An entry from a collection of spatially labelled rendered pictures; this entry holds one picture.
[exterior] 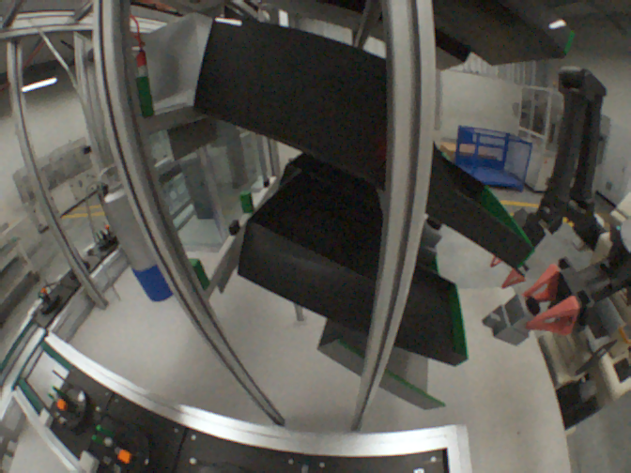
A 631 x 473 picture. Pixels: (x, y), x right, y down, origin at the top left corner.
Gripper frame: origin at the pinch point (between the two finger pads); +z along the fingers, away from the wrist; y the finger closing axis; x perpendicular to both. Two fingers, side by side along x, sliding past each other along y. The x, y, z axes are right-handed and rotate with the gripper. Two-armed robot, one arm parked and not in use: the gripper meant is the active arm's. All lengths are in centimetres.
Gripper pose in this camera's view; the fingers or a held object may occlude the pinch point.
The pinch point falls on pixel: (526, 312)
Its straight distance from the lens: 40.1
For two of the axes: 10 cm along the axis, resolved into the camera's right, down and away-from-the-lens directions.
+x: 5.0, 7.8, 3.6
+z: -8.2, 2.9, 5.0
